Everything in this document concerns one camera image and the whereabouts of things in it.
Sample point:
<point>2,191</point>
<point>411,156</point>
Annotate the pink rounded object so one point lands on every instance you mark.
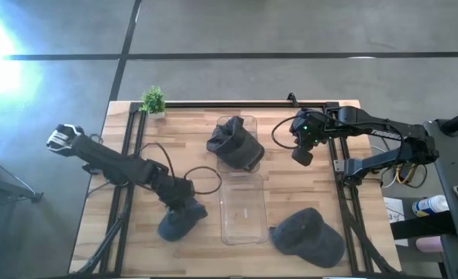
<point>430,245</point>

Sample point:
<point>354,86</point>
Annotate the white paper sheet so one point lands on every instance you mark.
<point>394,211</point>

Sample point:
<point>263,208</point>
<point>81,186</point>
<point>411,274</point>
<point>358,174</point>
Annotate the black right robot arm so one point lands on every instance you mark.
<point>368,125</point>

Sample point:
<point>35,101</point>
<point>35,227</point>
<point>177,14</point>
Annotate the black diagonal frame strut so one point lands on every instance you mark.
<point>372,248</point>
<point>104,248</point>

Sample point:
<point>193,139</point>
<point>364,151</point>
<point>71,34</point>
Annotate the clear plastic bin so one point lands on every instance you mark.
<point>244,211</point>
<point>252,123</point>

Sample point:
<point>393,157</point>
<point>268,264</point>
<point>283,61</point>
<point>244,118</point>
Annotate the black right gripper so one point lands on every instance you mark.
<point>302,157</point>

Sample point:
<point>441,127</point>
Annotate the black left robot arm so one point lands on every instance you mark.
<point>108,160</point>

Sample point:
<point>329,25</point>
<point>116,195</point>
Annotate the small green potted plant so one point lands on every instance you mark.
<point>153,101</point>

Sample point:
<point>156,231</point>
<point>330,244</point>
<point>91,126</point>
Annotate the dark chair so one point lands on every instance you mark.
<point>0,182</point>

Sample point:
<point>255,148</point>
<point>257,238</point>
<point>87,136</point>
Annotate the black aluminium frame rail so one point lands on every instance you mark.
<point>360,217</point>
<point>129,217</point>
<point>232,104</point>
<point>343,201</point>
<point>114,217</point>

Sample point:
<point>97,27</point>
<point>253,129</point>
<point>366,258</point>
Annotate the small black bracket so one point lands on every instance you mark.
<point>292,99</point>

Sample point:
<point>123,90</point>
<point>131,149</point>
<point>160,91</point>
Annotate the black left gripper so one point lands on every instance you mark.
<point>180,191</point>

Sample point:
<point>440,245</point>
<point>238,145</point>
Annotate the white and blue bottle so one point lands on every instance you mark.
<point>430,205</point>

